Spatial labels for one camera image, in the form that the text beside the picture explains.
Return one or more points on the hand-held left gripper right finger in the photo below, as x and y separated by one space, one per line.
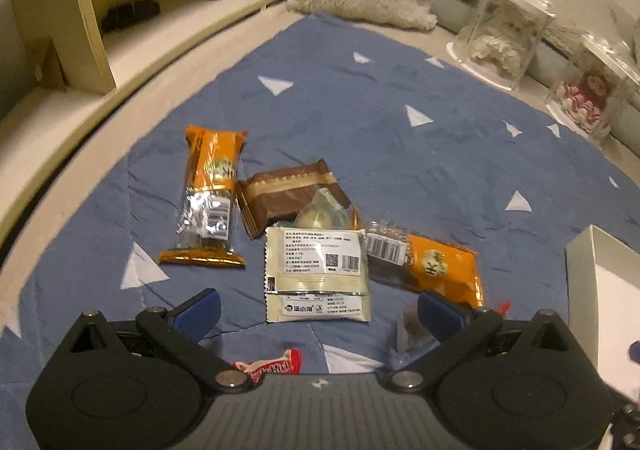
440 312

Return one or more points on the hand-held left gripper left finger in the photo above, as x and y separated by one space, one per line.
197 312

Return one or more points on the clear packet brown snack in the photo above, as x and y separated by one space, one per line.
410 330

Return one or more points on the orange snack packet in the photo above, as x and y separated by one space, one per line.
442 267
212 170

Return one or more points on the red white candy wrapper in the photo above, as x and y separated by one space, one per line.
272 365

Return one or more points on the white snack packet dark logo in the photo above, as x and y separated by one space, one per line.
320 308

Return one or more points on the white snack packet barcode label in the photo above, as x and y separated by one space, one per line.
310 255

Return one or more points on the brown snack packet gold stripe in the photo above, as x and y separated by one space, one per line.
277 195

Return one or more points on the white cardboard box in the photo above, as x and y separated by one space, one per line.
585 270

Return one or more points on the green clear candy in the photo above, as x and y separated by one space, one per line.
320 211

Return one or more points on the small red wrapper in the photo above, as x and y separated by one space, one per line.
501 307

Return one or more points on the blue quilted blanket white triangles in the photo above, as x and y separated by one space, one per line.
400 155

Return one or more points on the clear display box pink doll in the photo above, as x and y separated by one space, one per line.
590 90

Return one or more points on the clear display box white doll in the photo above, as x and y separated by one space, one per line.
500 30

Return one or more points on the dark objects on shelf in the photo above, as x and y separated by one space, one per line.
130 15

